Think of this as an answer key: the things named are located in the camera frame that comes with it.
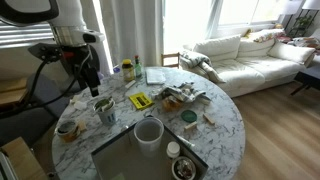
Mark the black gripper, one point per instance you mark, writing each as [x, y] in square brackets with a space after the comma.
[78, 60]

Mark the grey metal cup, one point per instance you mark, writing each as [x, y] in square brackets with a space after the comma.
[107, 114]

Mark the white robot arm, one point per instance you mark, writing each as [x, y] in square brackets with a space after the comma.
[70, 32]

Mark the large clear plastic cup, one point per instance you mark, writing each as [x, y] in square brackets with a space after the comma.
[149, 132]

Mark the blue cap bottle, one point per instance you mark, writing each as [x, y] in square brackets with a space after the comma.
[116, 69]

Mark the yellow lid supplement jar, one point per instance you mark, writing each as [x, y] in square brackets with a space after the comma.
[128, 70]

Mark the green sauce bottle red cap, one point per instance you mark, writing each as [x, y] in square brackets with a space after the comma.
[138, 67]

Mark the yellow black card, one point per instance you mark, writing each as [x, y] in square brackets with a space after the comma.
[141, 101]

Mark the white folded napkin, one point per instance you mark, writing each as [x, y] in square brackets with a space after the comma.
[155, 76]

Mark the grey armchair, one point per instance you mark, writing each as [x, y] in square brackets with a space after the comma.
[32, 123]

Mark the amber glass jar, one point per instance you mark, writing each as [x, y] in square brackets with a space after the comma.
[171, 103]

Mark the dark grey tray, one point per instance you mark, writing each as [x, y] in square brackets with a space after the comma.
[121, 159]

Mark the wooden chair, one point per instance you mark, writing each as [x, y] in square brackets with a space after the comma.
[170, 60]

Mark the striped dish towel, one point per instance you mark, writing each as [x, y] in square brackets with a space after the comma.
[184, 93]

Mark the grey blanket on sofa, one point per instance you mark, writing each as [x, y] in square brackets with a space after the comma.
[200, 64]

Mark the green round lid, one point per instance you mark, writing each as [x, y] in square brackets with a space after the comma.
[189, 116]

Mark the white cap bottle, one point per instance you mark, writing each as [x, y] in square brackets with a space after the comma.
[173, 149]

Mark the wooden block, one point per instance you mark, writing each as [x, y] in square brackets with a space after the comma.
[209, 119]
[190, 126]

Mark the bowl with dark contents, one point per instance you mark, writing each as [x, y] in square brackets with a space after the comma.
[183, 168]

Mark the white sofa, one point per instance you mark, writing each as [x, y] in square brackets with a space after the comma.
[247, 66]

